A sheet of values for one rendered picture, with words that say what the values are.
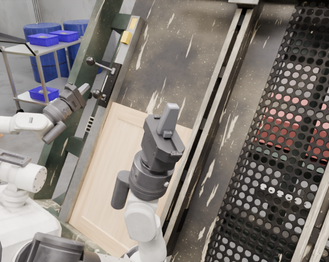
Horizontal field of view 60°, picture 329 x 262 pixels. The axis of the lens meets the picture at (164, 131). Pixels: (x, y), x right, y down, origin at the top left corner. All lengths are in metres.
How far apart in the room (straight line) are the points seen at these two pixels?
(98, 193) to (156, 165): 0.75
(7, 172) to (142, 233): 0.36
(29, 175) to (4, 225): 0.12
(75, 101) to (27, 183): 0.52
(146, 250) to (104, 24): 1.08
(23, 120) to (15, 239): 0.52
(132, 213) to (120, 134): 0.63
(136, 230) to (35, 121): 0.62
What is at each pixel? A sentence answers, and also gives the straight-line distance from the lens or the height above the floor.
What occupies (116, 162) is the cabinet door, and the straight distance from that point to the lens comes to 1.21.
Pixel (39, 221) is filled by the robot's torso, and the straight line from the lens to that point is 0.77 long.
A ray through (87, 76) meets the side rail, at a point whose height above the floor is 1.41.
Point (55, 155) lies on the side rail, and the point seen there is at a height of 1.08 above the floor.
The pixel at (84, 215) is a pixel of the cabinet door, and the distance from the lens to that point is 1.32.
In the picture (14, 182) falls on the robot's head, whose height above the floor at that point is 1.41.
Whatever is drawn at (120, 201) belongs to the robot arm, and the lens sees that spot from 0.67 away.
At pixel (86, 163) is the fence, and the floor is 1.13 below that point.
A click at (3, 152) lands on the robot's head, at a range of 0.81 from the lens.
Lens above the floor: 1.86
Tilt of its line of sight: 29 degrees down
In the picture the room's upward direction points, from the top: straight up
